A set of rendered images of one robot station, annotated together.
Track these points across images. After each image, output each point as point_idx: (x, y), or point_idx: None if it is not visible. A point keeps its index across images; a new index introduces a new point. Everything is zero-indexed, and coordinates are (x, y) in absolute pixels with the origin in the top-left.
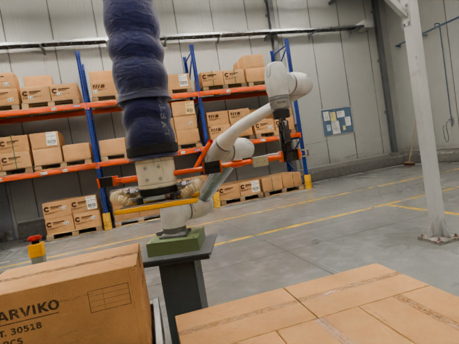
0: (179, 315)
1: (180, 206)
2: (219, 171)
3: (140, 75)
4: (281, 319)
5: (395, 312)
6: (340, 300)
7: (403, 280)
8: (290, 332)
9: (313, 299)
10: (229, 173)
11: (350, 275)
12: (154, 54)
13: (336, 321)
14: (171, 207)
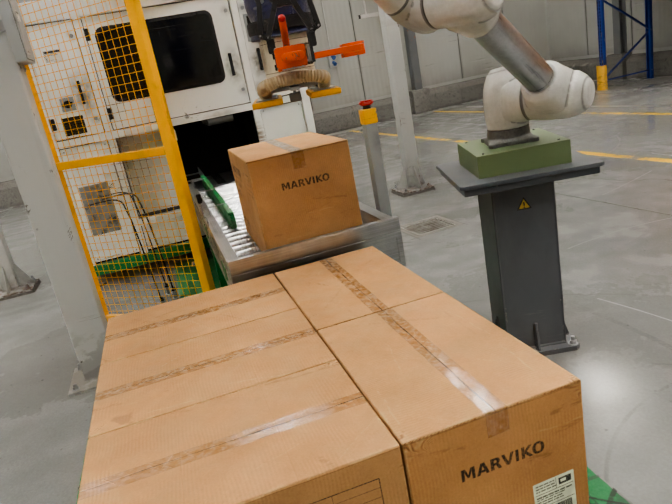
0: (371, 248)
1: (498, 93)
2: (275, 69)
3: None
4: (325, 306)
5: (297, 392)
6: (366, 343)
7: (442, 410)
8: (287, 316)
9: (382, 320)
10: (488, 45)
11: (490, 347)
12: None
13: (298, 343)
14: (484, 93)
